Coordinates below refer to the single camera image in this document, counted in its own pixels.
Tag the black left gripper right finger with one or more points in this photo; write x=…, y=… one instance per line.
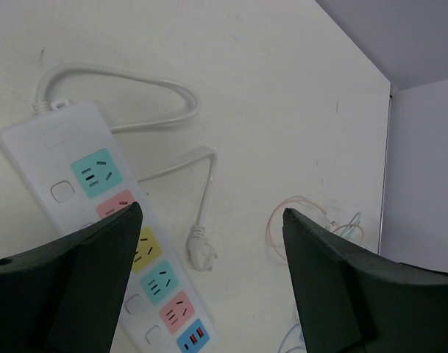
x=352, y=300

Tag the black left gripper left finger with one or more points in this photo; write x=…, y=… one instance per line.
x=66, y=295

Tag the white multicolour power strip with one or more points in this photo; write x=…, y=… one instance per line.
x=72, y=165

